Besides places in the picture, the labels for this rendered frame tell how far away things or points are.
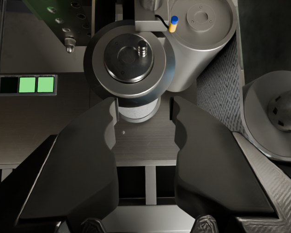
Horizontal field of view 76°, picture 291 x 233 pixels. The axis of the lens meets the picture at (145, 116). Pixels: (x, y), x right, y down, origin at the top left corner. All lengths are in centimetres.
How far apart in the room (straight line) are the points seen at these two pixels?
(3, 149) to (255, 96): 71
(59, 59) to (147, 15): 182
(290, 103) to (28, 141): 68
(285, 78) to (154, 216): 50
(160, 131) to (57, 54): 166
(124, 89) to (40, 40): 196
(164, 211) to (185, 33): 51
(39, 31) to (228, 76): 206
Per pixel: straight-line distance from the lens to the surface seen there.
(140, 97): 29
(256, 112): 35
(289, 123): 33
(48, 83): 71
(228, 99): 37
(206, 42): 34
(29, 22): 234
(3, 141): 76
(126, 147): 61
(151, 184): 63
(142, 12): 31
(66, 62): 206
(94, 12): 37
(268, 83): 37
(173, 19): 25
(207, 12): 37
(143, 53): 28
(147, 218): 66
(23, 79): 75
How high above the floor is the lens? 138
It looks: 7 degrees down
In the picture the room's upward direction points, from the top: 179 degrees clockwise
